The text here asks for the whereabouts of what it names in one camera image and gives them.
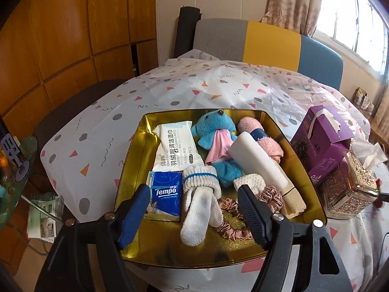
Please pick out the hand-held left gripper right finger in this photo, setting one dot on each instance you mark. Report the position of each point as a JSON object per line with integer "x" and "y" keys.
{"x": 252, "y": 216}

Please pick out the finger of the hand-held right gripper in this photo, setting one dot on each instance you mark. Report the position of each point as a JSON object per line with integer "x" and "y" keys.
{"x": 384, "y": 197}

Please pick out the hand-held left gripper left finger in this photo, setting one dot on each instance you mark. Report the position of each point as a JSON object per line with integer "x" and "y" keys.
{"x": 133, "y": 216}

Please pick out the red christmas sock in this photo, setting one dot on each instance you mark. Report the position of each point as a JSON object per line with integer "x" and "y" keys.
{"x": 378, "y": 184}

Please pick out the large brown satin scrunchie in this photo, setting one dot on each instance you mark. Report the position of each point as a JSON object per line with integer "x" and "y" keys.
{"x": 234, "y": 223}

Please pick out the small brown satin scrunchie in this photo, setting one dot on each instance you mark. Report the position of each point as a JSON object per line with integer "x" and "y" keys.
{"x": 272, "y": 199}

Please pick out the white waffle cloth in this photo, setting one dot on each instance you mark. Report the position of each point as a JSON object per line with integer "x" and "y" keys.
{"x": 250, "y": 182}

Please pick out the blue pocket tissue packet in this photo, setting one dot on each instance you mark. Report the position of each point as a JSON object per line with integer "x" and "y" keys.
{"x": 164, "y": 194}

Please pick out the cream cloth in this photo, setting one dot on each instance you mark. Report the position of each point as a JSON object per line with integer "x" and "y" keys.
{"x": 293, "y": 203}

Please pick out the gold metal tray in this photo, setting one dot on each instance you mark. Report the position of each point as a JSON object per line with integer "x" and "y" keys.
{"x": 170, "y": 249}

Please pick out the white towel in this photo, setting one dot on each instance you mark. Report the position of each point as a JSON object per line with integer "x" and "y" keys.
{"x": 258, "y": 161}

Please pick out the white knitted sock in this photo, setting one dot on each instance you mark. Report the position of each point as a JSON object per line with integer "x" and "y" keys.
{"x": 199, "y": 200}

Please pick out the pink towel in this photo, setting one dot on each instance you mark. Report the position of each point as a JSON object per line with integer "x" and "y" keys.
{"x": 270, "y": 147}

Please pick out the white wet wipes pack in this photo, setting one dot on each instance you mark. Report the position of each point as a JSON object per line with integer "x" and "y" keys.
{"x": 176, "y": 146}

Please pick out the blue plush toy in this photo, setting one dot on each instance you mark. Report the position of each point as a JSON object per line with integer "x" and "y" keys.
{"x": 212, "y": 127}

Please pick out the ornate gold tissue box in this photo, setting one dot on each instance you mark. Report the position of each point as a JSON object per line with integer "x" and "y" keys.
{"x": 346, "y": 188}

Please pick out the white facial tissue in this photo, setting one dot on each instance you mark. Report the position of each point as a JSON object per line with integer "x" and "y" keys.
{"x": 369, "y": 155}

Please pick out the purple tissue box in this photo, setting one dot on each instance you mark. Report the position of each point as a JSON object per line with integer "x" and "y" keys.
{"x": 319, "y": 146}

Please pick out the stack of printed papers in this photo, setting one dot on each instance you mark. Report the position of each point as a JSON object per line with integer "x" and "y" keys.
{"x": 42, "y": 219}

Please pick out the white product boxes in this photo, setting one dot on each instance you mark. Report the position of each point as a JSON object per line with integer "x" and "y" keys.
{"x": 364, "y": 102}

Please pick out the glass side table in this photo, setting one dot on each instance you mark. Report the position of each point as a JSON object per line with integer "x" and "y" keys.
{"x": 12, "y": 194}

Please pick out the dark brown chair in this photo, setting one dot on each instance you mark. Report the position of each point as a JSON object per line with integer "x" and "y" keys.
{"x": 76, "y": 106}

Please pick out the purple white desk ornament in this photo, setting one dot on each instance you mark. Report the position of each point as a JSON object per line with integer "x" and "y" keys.
{"x": 13, "y": 155}

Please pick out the grey yellow blue sofa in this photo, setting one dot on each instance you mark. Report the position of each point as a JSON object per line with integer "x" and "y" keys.
{"x": 273, "y": 45}

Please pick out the window with metal bars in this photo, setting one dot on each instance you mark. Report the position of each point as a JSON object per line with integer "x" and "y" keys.
{"x": 355, "y": 15}

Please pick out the wooden wardrobe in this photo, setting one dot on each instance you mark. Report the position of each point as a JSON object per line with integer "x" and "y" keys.
{"x": 76, "y": 36}

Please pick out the black rolled mat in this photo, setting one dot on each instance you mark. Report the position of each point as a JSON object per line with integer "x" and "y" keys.
{"x": 187, "y": 30}

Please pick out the beige starfish print curtain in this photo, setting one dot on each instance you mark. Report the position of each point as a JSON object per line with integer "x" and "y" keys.
{"x": 291, "y": 3}

